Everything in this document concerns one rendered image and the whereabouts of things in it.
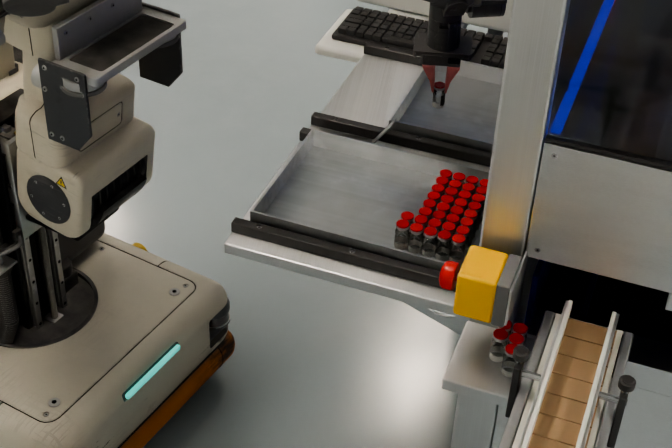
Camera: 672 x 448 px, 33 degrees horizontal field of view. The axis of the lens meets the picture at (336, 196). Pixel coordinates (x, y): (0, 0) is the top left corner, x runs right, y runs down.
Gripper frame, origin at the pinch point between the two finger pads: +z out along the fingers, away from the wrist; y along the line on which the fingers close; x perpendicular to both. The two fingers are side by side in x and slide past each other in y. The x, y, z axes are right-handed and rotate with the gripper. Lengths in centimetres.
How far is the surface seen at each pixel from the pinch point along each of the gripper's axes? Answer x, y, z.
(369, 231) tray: -36.7, -9.2, 4.6
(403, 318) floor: 38, -4, 95
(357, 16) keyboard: 46, -19, 12
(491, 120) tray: -0.5, 10.0, 6.0
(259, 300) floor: 39, -42, 95
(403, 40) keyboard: 36.4, -8.4, 12.0
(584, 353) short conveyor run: -65, 22, 0
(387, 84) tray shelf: 9.4, -9.9, 6.2
